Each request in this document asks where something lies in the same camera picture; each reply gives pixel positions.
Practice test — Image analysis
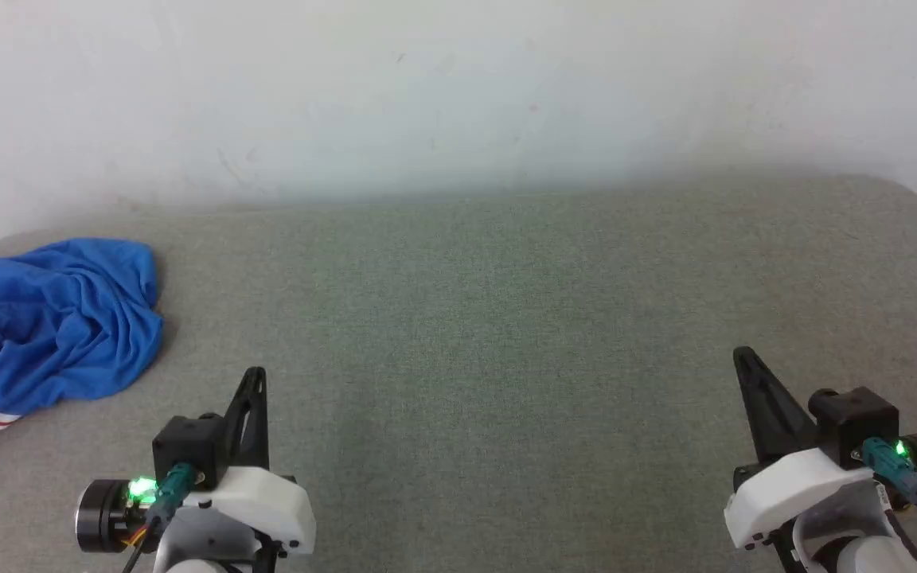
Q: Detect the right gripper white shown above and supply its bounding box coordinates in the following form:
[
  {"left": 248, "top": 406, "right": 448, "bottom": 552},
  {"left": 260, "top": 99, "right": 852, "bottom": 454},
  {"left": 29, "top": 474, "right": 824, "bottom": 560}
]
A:
[{"left": 725, "top": 346, "right": 917, "bottom": 550}]

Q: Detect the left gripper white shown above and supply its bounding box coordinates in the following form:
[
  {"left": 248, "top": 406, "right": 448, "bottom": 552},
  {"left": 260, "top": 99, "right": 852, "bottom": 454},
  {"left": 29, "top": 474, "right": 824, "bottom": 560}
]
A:
[{"left": 76, "top": 367, "right": 318, "bottom": 558}]

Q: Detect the blue garment with red-white trim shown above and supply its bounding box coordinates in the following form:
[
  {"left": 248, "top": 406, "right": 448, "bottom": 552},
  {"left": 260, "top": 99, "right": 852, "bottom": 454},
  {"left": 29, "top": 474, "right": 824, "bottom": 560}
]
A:
[{"left": 0, "top": 238, "right": 165, "bottom": 448}]

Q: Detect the grey fabric sofa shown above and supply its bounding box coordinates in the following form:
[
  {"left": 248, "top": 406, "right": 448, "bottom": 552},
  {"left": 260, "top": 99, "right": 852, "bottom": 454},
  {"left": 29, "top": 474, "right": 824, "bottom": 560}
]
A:
[{"left": 0, "top": 171, "right": 917, "bottom": 573}]

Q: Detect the left cable with teal plug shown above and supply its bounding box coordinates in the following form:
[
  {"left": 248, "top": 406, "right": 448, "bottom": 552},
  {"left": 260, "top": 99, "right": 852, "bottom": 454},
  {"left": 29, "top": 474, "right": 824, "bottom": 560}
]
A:
[{"left": 120, "top": 463, "right": 198, "bottom": 573}]

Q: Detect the cable with teal plug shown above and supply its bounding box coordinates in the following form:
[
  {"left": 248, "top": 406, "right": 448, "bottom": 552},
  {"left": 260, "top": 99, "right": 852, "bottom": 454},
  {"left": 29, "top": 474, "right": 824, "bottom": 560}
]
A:
[
  {"left": 120, "top": 463, "right": 198, "bottom": 573},
  {"left": 863, "top": 438, "right": 917, "bottom": 532}
]

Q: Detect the right cable with teal plug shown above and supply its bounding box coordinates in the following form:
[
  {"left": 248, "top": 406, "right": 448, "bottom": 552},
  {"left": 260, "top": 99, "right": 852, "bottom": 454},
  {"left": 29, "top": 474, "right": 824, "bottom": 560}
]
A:
[{"left": 863, "top": 438, "right": 917, "bottom": 532}]

